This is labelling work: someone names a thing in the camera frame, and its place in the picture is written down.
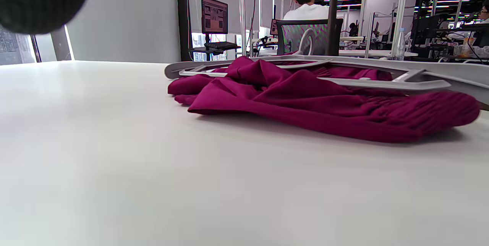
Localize dark grey monitor stand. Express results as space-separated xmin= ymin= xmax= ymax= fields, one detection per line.
xmin=189 ymin=0 xmax=242 ymax=62

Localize black mesh office chair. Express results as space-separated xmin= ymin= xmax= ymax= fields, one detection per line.
xmin=276 ymin=19 xmax=343 ymax=56

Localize computer monitor on stand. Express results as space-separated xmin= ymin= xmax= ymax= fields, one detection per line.
xmin=201 ymin=0 xmax=229 ymax=35

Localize clear water bottle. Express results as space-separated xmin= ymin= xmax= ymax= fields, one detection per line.
xmin=395 ymin=28 xmax=406 ymax=61

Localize magenta shorts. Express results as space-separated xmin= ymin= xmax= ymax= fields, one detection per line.
xmin=167 ymin=56 xmax=481 ymax=143

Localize grey plastic hanger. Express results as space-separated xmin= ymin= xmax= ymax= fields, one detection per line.
xmin=164 ymin=28 xmax=489 ymax=105

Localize silver aluminium frame post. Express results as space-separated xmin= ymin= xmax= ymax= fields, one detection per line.
xmin=237 ymin=0 xmax=247 ymax=57

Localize black desk monitor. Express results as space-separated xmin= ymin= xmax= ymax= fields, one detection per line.
xmin=414 ymin=14 xmax=440 ymax=47

